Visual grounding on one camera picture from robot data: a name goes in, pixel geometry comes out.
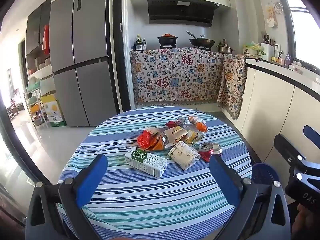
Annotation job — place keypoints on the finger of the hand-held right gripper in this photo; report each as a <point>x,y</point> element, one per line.
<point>285,146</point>
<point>312,133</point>

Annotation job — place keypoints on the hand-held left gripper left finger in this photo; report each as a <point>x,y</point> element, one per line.
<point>91,180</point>

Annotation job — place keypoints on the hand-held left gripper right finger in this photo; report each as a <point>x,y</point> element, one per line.
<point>223,180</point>

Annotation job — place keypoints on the crushed red can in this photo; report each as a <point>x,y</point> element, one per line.
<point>208,150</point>

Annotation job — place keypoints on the blue plastic basket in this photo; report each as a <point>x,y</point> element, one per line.
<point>262,172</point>

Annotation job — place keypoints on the butterfly print paper packet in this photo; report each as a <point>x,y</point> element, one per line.
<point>183,155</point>

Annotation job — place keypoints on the clear plastic box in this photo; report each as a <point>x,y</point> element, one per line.
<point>193,137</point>

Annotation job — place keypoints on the green white milk carton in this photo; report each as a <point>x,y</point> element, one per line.
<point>147,163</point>

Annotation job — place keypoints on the orange white plastic wrapper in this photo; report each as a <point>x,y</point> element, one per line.
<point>198,124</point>

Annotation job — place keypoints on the white printed paper bag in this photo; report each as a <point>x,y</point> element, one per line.
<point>175,135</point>

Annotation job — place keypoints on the red plastic bag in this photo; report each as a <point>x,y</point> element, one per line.
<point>145,140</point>

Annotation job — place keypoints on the black white plastic bag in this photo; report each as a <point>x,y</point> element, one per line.
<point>181,120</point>

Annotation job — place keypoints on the crushed orange can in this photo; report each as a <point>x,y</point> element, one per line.
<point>160,142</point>

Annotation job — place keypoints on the red snack packet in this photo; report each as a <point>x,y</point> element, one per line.
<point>170,124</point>

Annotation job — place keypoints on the beige paper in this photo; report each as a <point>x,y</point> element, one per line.
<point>152,130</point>

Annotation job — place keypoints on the person's right hand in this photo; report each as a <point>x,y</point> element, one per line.
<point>307,225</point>

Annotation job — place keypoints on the white base cabinets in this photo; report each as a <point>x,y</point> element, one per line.
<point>275,100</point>

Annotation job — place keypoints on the round table with striped cloth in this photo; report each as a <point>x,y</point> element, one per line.
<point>150,200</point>

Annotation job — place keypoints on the yellow cardboard box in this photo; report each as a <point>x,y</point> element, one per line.
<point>52,110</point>

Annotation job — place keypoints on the small printed cloth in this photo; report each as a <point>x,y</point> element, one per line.
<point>232,85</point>

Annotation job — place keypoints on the white knife block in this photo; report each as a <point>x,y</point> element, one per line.
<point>267,50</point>

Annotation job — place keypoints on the white storage rack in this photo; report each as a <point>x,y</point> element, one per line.
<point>33,100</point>

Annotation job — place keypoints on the window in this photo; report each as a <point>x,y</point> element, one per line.
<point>305,30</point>

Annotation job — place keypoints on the large printed cloth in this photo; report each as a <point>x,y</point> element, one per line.
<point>175,77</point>

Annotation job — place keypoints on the steel pot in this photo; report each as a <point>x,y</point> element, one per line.
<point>225,48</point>

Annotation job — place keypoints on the grey refrigerator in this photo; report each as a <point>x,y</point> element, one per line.
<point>80,55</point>

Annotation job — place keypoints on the dark wok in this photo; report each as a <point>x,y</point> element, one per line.
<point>202,41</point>

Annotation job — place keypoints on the black gas stove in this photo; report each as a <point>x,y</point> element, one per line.
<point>185,47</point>

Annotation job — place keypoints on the seasoning bottle rack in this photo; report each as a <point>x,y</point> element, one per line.
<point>139,45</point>

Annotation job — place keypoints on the red hanging cloth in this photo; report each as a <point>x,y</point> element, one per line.
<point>45,40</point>

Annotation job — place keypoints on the black clay pot orange lid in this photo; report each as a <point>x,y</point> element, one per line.
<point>167,40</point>

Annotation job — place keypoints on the dark glass cabinet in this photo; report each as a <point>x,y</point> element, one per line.
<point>35,30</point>

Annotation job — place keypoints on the black range hood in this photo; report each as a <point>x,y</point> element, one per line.
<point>180,12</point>

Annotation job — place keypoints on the hanging wall decoration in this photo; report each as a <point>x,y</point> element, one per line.
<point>271,16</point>

